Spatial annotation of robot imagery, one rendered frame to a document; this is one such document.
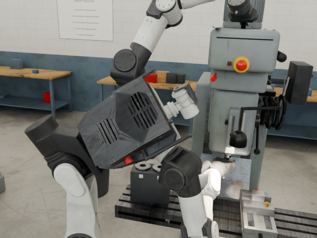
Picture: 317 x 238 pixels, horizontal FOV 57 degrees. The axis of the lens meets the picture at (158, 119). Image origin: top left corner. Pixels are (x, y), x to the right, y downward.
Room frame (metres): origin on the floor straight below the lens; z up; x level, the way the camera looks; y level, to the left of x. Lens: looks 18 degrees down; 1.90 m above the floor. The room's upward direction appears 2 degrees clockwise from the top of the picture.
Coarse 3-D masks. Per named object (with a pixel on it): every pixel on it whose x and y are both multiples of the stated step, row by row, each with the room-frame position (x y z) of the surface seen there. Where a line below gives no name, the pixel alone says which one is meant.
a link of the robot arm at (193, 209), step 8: (200, 192) 0.92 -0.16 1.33; (184, 200) 0.90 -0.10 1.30; (192, 200) 0.89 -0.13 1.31; (200, 200) 0.91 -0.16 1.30; (184, 208) 0.90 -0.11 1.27; (192, 208) 0.89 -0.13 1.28; (200, 208) 0.90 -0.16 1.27; (184, 216) 0.90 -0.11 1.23; (192, 216) 0.88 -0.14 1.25; (200, 216) 0.89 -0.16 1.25; (184, 224) 0.91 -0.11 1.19; (192, 224) 0.88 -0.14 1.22; (200, 224) 0.88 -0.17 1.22; (208, 224) 0.89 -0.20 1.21; (216, 224) 0.94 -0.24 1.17; (184, 232) 0.90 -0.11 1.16; (192, 232) 0.88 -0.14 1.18; (200, 232) 0.88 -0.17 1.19; (208, 232) 0.88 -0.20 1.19; (216, 232) 0.92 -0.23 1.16
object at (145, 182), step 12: (132, 168) 1.46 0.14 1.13; (144, 168) 1.44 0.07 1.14; (156, 168) 1.44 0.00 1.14; (132, 180) 1.42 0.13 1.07; (144, 180) 1.41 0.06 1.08; (156, 180) 1.41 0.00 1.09; (132, 192) 1.42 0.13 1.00; (144, 192) 1.41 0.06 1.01; (156, 192) 1.41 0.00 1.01; (168, 192) 1.40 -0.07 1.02
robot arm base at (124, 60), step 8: (120, 56) 1.08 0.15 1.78; (128, 56) 1.08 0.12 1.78; (136, 56) 1.08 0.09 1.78; (112, 64) 1.08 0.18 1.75; (120, 64) 1.07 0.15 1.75; (128, 64) 1.06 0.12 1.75; (136, 64) 1.07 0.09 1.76; (112, 72) 1.07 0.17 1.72; (120, 72) 1.06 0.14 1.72; (128, 72) 1.06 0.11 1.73; (136, 72) 1.06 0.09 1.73; (144, 72) 1.18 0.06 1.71; (120, 80) 1.09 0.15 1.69; (128, 80) 1.06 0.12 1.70
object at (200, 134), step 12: (204, 72) 2.21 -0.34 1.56; (204, 84) 1.77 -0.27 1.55; (204, 96) 1.76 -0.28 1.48; (204, 108) 1.76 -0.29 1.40; (204, 120) 1.76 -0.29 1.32; (192, 132) 1.78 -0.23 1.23; (204, 132) 1.75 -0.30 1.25; (264, 132) 1.68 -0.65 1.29; (192, 144) 1.78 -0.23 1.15; (204, 144) 1.75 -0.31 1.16; (252, 144) 1.69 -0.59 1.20; (264, 144) 1.68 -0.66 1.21; (240, 156) 1.70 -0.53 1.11; (252, 156) 1.69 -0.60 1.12; (252, 168) 1.69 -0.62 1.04; (252, 180) 1.68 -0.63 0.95
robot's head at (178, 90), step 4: (184, 84) 1.07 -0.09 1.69; (188, 84) 1.07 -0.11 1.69; (176, 88) 1.09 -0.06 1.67; (180, 88) 1.06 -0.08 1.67; (184, 88) 1.07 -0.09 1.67; (188, 88) 1.05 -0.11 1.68; (176, 92) 1.06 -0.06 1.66; (180, 92) 1.05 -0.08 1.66; (192, 92) 1.08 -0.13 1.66; (172, 96) 1.07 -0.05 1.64; (192, 96) 1.05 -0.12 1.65; (196, 100) 1.07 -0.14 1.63; (196, 104) 1.05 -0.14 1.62
